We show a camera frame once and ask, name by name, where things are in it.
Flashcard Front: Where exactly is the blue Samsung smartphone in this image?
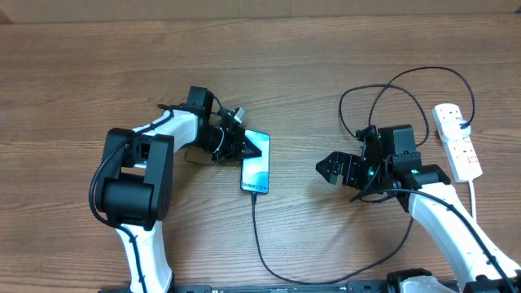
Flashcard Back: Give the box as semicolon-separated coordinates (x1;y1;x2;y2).
240;129;270;194

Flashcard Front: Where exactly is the black charger cable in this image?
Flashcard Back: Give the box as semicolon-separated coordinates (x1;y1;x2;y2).
250;66;476;285

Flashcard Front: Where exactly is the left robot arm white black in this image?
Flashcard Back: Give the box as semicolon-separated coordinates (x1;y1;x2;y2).
89;86;270;292

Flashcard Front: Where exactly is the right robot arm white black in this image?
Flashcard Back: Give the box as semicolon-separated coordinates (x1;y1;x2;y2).
316;125;520;292

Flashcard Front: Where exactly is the white charger adapter plug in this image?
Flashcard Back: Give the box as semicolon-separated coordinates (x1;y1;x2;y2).
437;119;471;142

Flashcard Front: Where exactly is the white power strip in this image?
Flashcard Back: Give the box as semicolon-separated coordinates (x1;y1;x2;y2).
431;103;483;182

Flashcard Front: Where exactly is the white power strip cord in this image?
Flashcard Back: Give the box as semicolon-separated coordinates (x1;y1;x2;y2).
467;181;479;223

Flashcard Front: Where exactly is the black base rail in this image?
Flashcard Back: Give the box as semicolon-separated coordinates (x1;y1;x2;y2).
169;281;383;293

